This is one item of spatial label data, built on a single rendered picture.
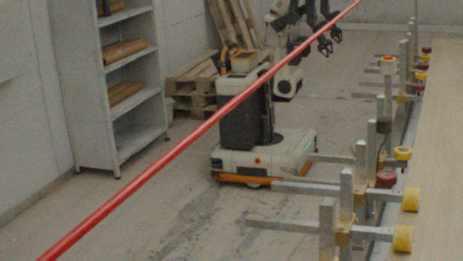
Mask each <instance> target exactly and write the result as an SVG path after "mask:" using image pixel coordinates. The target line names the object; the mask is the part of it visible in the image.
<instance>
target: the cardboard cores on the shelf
mask: <svg viewBox="0 0 463 261"><path fill-rule="evenodd" d="M110 7H111V12H112V13H113V12H117V11H119V10H122V9H123V8H124V2H123V1H121V0H118V1H115V2H110ZM96 11H97V15H98V17H100V16H104V15H103V5H99V6H96ZM147 47H148V43H147V41H146V40H142V39H141V38H137V39H135V40H132V41H130V40H124V41H120V40H118V41H115V42H112V43H110V44H108V45H105V46H102V48H101V51H102V56H103V67H104V66H107V65H109V64H111V63H113V62H116V61H118V60H120V59H123V58H125V57H127V56H129V55H132V54H135V53H136V52H138V51H141V50H143V49H145V48H147ZM143 87H144V83H143V81H141V80H139V81H137V82H135V83H133V84H132V85H131V83H130V82H129V81H127V80H125V81H123V82H121V83H119V84H117V85H115V86H114V87H112V88H109V89H107V97H108V102H109V106H110V108H111V107H112V106H114V105H116V104H117V103H120V102H121V101H123V100H125V99H126V98H128V97H130V96H131V95H132V94H134V93H136V92H138V91H140V90H142V89H143Z"/></svg>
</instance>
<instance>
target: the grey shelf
mask: <svg viewBox="0 0 463 261"><path fill-rule="evenodd" d="M121 1H123V2H124V8H123V9H122V10H119V11H117V12H113V13H112V15H111V16H110V17H105V16H100V17H98V15H97V11H96V6H99V5H102V4H103V1H102V0H48V8H49V11H50V22H51V25H52V27H51V30H52V33H53V37H54V45H55V56H56V60H57V64H58V67H57V68H58V71H59V76H60V86H61V90H62V94H63V102H64V109H65V113H66V117H67V125H68V129H69V136H70V140H71V145H72V149H73V152H74V163H75V168H76V173H77V174H82V170H79V166H85V167H92V168H100V169H106V170H112V171H113V170H114V174H115V179H116V180H119V179H120V178H122V177H121V174H120V169H119V165H121V164H122V163H123V162H125V161H126V160H127V159H128V158H130V156H131V155H133V154H134V153H136V152H138V151H139V150H140V149H141V148H143V147H144V146H145V147H146V146H147V145H148V144H149V143H150V142H151V141H152V140H154V139H155V138H157V137H158V136H159V135H161V134H162V133H164V132H165V131H166V138H165V140H166V141H169V140H170V137H169V129H168V122H167V117H166V114H167V111H166V104H165V91H164V86H163V79H162V73H161V60H160V49H159V42H158V31H157V24H156V19H155V16H156V12H155V1H154V0H151V2H150V0H121ZM91 8H92V9H91ZM151 11H152V14H151ZM89 12H90V13H89ZM90 16H91V17H90ZM152 17H153V20H152ZM118 21H119V22H118ZM152 23H153V25H152ZM119 25H120V26H119ZM114 28H115V29H114ZM153 28H154V31H153ZM120 30H121V32H120ZM118 32H119V33H118ZM154 34H155V37H154ZM119 36H120V37H119ZM137 38H141V39H142V40H146V41H147V43H148V47H147V48H145V49H143V50H141V51H138V52H136V53H135V54H132V55H129V56H127V57H125V58H123V59H120V60H118V61H116V62H113V63H111V64H109V65H107V66H104V67H103V56H102V51H101V48H102V46H105V45H108V44H110V43H112V42H115V41H118V40H122V41H124V40H130V41H132V40H135V39H137ZM94 51H95V53H94ZM155 52H156V55H155ZM95 55H96V57H95ZM156 58H157V60H156ZM96 60H97V62H96ZM157 64H158V67H157ZM124 65H125V68H124ZM122 66H123V67H122ZM125 70H126V72H125ZM158 70H159V73H158ZM123 72H124V73H123ZM125 75H126V77H124V76H125ZM158 76H159V78H158ZM125 80H127V81H129V82H130V83H131V85H132V84H133V83H135V82H137V81H139V80H141V81H143V83H144V87H143V89H142V90H140V91H138V92H136V93H134V94H132V95H131V96H130V97H128V98H126V99H125V100H123V101H121V102H120V103H117V104H116V105H114V106H112V107H111V108H110V106H109V102H108V97H107V89H109V88H112V87H114V86H115V85H117V84H119V83H121V82H123V81H125ZM159 82H160V85H159ZM160 94H161V96H160ZM101 96H102V97H101ZM161 100H162V103H161ZM102 101H103V102H102ZM162 107H163V110H162ZM104 108H105V109H104ZM130 112H131V114H130ZM163 113H164V115H163ZM129 119H130V120H129ZM164 119H165V121H164ZM131 122H132V123H131Z"/></svg>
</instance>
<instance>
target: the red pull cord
mask: <svg viewBox="0 0 463 261"><path fill-rule="evenodd" d="M361 1H362V0H357V1H356V2H354V3H352V4H351V6H350V7H348V8H347V9H345V10H344V12H341V13H340V14H339V15H338V16H337V17H336V18H333V19H332V20H331V21H330V22H329V23H328V24H326V25H325V26H324V27H323V28H322V29H321V30H320V31H317V32H316V33H314V34H313V36H312V37H310V38H309V39H307V40H305V41H304V42H303V43H302V44H301V45H300V46H299V47H298V48H296V49H294V50H293V51H292V52H290V54H289V55H287V56H286V57H285V58H284V59H281V60H280V61H279V62H278V63H277V64H276V65H274V66H273V67H272V68H271V69H270V70H269V71H268V72H266V73H265V74H264V75H261V76H260V77H259V78H258V79H257V80H256V81H254V82H253V83H252V84H250V85H249V86H248V87H247V88H245V89H244V90H243V91H242V92H240V93H239V94H238V95H236V96H235V97H234V98H233V99H232V100H231V101H230V102H229V103H228V104H227V105H225V106H224V107H223V108H221V109H220V110H219V111H218V112H216V113H215V114H212V115H211V116H210V117H209V118H208V119H207V120H206V121H204V122H203V123H202V124H201V125H199V126H198V127H197V128H195V129H194V130H193V131H191V132H190V133H189V135H187V136H186V137H185V138H183V139H182V140H181V141H180V142H179V143H178V144H177V145H175V146H174V147H173V148H172V149H170V150H169V151H168V152H166V153H165V154H163V155H162V156H161V157H160V158H158V159H157V160H156V161H155V162H154V163H153V164H152V165H151V166H150V167H149V168H147V169H145V170H144V171H143V172H142V173H141V174H139V175H138V176H137V177H136V178H135V179H134V180H133V181H130V182H129V183H128V184H127V185H126V186H125V187H124V188H123V189H122V190H120V191H119V192H117V193H116V194H115V195H114V196H113V197H112V198H110V199H108V200H107V202H105V203H104V204H103V205H101V206H100V207H99V208H98V209H97V210H96V211H94V212H93V213H92V214H91V215H90V216H89V217H86V219H85V220H84V221H82V223H79V224H78V226H76V227H75V228H73V229H72V230H71V231H70V232H69V233H68V234H67V235H65V236H64V238H63V237H62V238H61V239H60V240H59V241H58V242H56V243H55V244H54V245H53V247H52V246H51V247H50V248H49V249H48V250H47V251H45V252H44V253H43V254H42V255H41V256H40V257H39V258H37V259H36V260H34V261H56V260H57V258H58V257H61V255H62V254H63V253H64V252H66V251H67V250H68V249H69V248H71V247H72V246H73V245H74V244H75V243H77V242H78V241H79V240H80V239H81V238H83V237H84V236H85V235H86V233H88V232H89V231H90V230H91V229H92V228H94V227H95V226H96V225H97V224H98V223H99V222H101V221H102V220H103V219H104V218H105V217H106V216H108V215H109V214H111V212H112V211H113V210H116V209H117V207H118V206H120V205H121V204H122V203H123V202H124V201H125V200H126V199H127V198H128V197H130V195H132V194H133V193H135V192H136V191H137V189H139V188H140V187H141V186H143V185H145V184H146V182H147V181H149V180H150V179H151V178H152V177H153V176H155V175H156V174H157V173H158V172H159V171H160V170H161V169H162V168H164V167H165V166H166V165H167V164H169V163H170V161H171V160H172V159H174V158H175V157H176V156H177V155H180V154H181V153H182V152H183V151H184V150H186V149H187V148H188V147H189V146H190V145H191V144H192V143H193V142H194V141H195V140H196V139H197V138H198V137H200V136H201V135H202V134H203V133H204V132H206V131H207V130H208V129H209V128H211V127H212V126H213V125H214V124H215V123H217V122H218V121H219V120H220V119H222V118H223V117H224V116H225V115H226V114H228V113H229V112H230V111H232V110H233V109H234V107H235V106H237V105H238V104H239V103H240V102H242V101H243V100H244V99H245V98H246V97H248V96H249V95H250V94H251V93H253V92H254V91H255V90H256V89H257V88H258V87H259V86H260V85H261V84H262V83H264V82H265V81H266V80H267V79H268V78H271V77H272V76H273V75H274V74H275V73H276V72H277V71H278V70H280V69H281V68H282V67H283V66H285V65H286V64H287V63H288V62H289V61H291V60H292V59H293V58H294V57H295V56H296V55H297V54H298V53H300V52H301V51H302V50H305V48H306V47H307V46H308V45H310V44H311V43H312V42H313V41H314V40H316V39H317V38H318V37H319V36H320V35H321V34H322V33H324V32H325V31H326V30H327V29H328V28H330V27H331V26H332V25H333V24H335V23H336V22H337V21H338V20H340V19H341V18H342V17H343V16H345V15H346V14H347V13H348V12H349V11H350V10H351V9H352V8H354V7H355V6H356V5H357V4H359V3H360V2H361Z"/></svg>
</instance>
